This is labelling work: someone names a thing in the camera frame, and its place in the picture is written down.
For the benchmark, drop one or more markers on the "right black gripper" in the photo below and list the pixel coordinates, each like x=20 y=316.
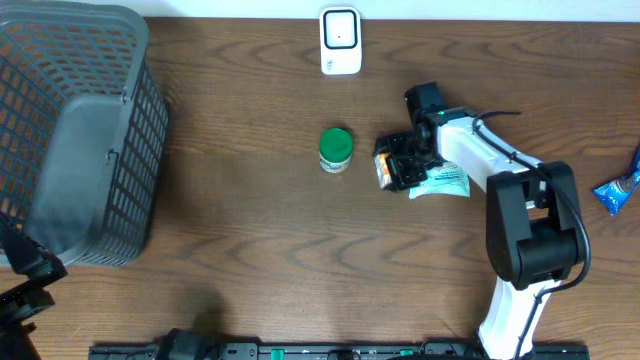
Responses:
x=402 y=178

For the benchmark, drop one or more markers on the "orange small packet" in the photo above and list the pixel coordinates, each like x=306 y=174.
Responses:
x=382 y=170

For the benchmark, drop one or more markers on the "mint green wipes pack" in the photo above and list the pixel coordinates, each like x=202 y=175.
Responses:
x=447 y=179

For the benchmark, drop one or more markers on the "green lid jar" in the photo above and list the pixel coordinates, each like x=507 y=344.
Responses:
x=335 y=150

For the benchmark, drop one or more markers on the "blue Oreo cookie pack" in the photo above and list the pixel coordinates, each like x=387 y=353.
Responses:
x=615 y=194

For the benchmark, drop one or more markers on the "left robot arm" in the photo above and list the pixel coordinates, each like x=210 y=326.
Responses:
x=19 y=304

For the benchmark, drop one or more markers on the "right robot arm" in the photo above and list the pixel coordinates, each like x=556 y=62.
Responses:
x=536 y=240

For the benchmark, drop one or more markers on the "grey plastic mesh basket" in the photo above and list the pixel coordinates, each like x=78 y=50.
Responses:
x=83 y=129

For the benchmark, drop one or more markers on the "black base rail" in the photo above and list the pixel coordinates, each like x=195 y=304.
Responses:
x=180 y=344

